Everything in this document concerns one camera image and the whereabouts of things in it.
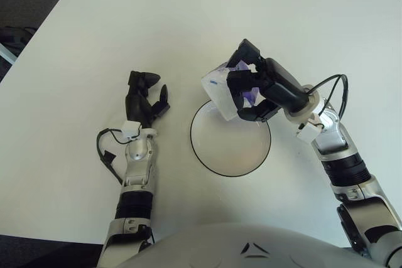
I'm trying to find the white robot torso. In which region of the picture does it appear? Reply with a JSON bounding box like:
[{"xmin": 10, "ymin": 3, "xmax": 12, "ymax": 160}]
[{"xmin": 121, "ymin": 222, "xmax": 393, "ymax": 268}]

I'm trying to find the purple tissue paper pack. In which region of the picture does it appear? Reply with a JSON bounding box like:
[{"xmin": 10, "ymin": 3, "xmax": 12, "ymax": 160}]
[{"xmin": 200, "ymin": 60, "xmax": 268, "ymax": 122}]

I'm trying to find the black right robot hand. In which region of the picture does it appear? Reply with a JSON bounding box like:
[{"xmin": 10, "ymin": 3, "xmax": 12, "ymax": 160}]
[{"xmin": 225, "ymin": 38, "xmax": 310, "ymax": 123}]

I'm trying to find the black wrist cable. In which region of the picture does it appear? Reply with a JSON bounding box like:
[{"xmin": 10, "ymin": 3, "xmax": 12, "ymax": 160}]
[
  {"xmin": 95, "ymin": 127, "xmax": 139, "ymax": 186},
  {"xmin": 305, "ymin": 73, "xmax": 350, "ymax": 125}
]

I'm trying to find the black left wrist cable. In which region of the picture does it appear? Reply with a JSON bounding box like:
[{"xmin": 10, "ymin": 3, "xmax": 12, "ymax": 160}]
[{"xmin": 95, "ymin": 127, "xmax": 139, "ymax": 186}]

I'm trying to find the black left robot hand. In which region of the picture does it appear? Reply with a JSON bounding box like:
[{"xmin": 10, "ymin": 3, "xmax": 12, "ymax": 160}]
[{"xmin": 124, "ymin": 70, "xmax": 171, "ymax": 125}]

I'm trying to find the black bag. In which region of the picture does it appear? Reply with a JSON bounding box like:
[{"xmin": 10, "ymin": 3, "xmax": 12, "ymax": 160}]
[{"xmin": 0, "ymin": 26, "xmax": 39, "ymax": 59}]

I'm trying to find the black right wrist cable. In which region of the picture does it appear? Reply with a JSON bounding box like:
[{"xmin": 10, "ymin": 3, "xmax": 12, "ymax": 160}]
[{"xmin": 305, "ymin": 73, "xmax": 350, "ymax": 125}]

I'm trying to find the white plate with black rim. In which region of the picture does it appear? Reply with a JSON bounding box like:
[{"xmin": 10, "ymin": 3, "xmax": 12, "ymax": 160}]
[{"xmin": 189, "ymin": 98, "xmax": 272, "ymax": 178}]

